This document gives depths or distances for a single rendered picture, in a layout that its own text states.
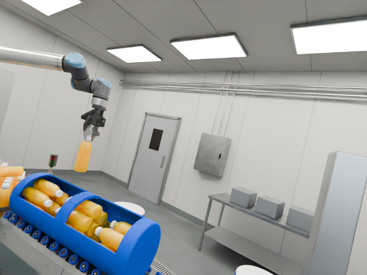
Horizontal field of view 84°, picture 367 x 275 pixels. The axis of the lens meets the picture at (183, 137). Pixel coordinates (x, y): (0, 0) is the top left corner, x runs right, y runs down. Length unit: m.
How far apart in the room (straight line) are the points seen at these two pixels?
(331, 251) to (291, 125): 3.63
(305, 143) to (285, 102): 0.81
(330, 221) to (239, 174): 3.71
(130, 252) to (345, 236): 0.75
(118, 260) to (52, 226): 0.43
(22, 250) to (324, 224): 1.41
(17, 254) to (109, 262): 0.64
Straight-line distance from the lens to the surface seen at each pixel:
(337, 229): 0.53
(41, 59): 1.36
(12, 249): 1.58
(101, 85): 1.33
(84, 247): 1.14
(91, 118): 1.34
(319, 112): 4.12
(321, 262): 0.55
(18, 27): 5.94
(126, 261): 1.00
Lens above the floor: 1.64
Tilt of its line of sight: 1 degrees up
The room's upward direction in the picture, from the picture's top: 14 degrees clockwise
